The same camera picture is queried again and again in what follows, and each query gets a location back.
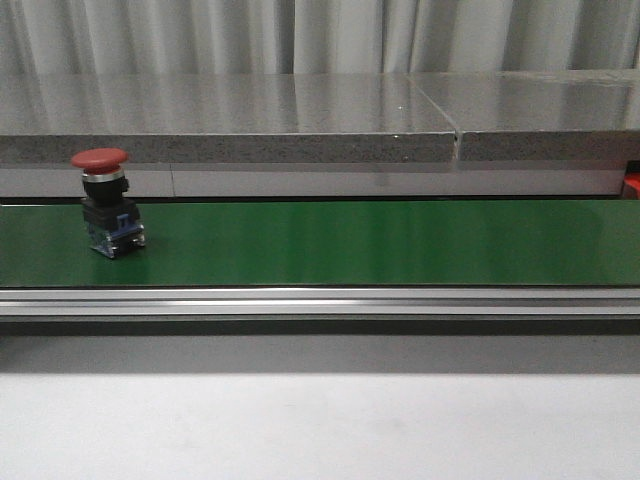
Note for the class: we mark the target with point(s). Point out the grey stone counter slab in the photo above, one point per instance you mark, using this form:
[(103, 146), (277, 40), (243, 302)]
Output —
[(572, 133)]

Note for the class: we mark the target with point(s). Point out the green conveyor belt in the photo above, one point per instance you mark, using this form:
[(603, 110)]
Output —
[(352, 243)]

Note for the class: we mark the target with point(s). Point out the grey pleated curtain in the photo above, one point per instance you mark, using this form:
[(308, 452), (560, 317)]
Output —
[(304, 37)]

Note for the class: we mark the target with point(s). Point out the aluminium conveyor side rail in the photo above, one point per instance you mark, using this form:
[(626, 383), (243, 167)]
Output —
[(147, 304)]

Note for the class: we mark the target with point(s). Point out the red mushroom push button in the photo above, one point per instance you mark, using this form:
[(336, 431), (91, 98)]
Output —
[(112, 221)]

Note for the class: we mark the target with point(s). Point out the red object at right edge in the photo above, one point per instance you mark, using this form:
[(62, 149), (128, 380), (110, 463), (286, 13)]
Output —
[(631, 186)]

